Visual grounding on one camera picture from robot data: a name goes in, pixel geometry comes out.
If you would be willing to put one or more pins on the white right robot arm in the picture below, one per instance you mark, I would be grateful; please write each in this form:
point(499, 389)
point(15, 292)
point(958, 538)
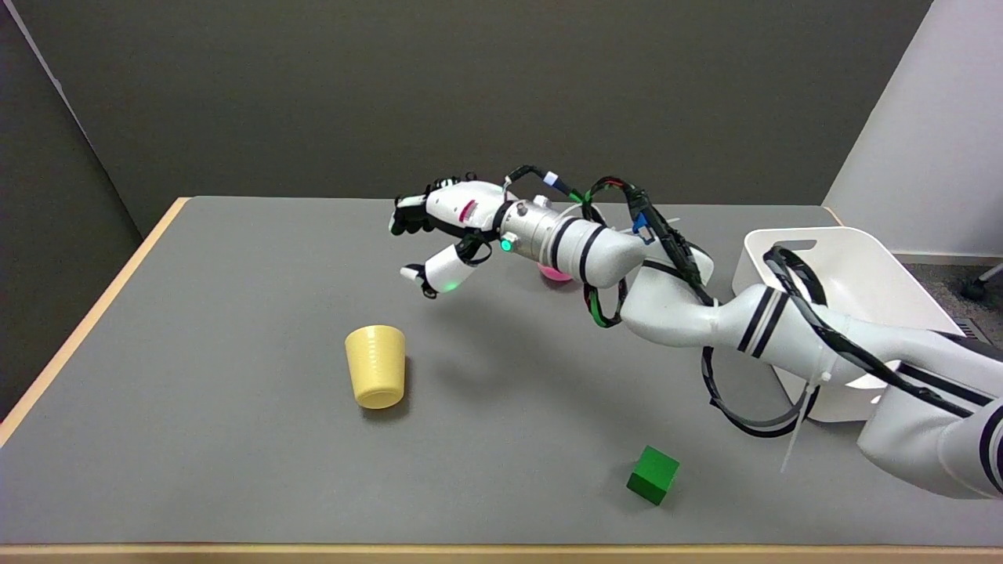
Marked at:
point(674, 309)

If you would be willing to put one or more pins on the green cube block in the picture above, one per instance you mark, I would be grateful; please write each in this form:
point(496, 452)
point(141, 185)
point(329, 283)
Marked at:
point(652, 475)

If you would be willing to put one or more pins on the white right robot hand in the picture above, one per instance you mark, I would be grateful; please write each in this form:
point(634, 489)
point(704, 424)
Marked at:
point(458, 202)

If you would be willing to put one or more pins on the yellow ribbed plastic cup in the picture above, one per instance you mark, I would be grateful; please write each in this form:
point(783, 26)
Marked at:
point(376, 364)

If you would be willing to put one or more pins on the white zip tie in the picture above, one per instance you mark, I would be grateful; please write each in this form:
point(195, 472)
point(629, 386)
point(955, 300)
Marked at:
point(801, 423)

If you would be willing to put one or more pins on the pink toy peach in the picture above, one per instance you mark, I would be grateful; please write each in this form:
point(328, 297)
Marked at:
point(552, 273)

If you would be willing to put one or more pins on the white plastic bin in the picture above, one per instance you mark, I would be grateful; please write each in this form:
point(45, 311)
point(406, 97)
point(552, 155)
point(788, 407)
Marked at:
point(854, 266)

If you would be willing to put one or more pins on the dark floor vent grille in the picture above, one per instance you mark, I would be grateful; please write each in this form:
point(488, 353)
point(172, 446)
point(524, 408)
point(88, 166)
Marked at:
point(974, 329)

